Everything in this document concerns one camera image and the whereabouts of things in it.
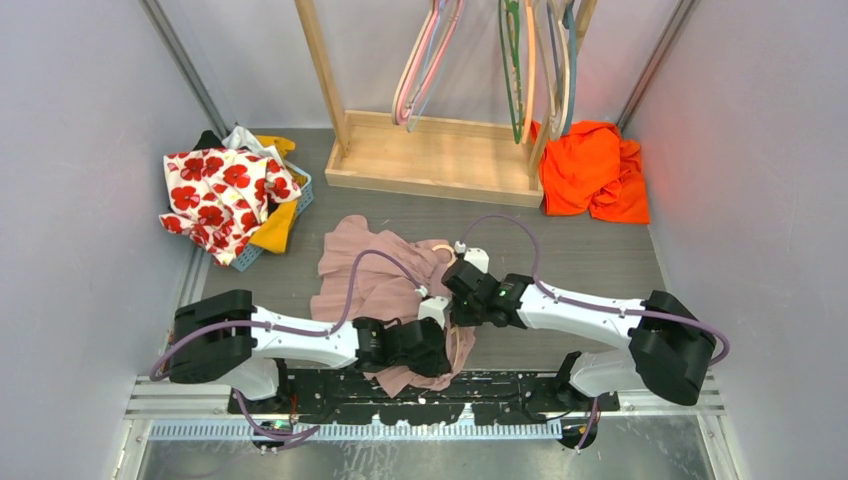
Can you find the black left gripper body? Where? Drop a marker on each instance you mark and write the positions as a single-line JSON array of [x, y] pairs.
[[427, 365]]

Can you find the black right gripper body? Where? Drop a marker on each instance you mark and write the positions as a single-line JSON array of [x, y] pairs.
[[468, 312]]

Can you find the pink pleated skirt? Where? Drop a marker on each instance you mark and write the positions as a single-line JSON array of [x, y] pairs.
[[383, 291]]

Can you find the red poppy print garment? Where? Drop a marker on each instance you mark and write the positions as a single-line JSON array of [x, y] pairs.
[[218, 198]]

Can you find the beige plastic hanger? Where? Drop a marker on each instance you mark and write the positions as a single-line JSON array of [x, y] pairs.
[[454, 334]]

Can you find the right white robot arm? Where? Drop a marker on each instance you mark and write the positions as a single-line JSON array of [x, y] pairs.
[[654, 344]]

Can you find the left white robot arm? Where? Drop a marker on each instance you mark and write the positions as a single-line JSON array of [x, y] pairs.
[[227, 339]]

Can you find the wooden hanger rack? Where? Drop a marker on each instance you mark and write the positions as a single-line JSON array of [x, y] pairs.
[[445, 158]]

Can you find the light blue hanger on rack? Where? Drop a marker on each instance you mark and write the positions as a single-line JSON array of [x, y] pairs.
[[424, 86]]

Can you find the cream hanger on rack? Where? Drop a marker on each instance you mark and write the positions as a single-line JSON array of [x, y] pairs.
[[554, 37]]

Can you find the pink hanger on rack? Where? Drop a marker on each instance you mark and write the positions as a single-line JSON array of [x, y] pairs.
[[417, 66]]

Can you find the peach hanger on rack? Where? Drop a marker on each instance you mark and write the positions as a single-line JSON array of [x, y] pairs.
[[531, 70]]

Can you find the teal hanger on rack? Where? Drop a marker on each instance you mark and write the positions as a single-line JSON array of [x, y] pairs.
[[570, 24]]

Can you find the orange garment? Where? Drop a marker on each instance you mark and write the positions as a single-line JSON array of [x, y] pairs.
[[594, 170]]

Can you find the yellow garment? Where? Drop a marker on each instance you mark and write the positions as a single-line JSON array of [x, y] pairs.
[[284, 187]]

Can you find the blue plastic basket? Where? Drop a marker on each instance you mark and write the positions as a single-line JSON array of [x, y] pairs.
[[275, 233]]

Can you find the black garment in basket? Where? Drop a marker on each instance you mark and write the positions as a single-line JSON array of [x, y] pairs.
[[208, 140]]

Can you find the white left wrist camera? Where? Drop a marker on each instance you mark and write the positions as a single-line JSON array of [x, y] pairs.
[[432, 307]]

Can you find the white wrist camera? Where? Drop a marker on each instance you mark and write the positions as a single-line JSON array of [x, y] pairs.
[[432, 307], [475, 256]]

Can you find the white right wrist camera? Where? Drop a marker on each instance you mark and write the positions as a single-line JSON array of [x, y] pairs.
[[475, 256]]

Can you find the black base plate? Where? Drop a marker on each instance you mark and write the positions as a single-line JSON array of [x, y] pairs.
[[493, 397]]

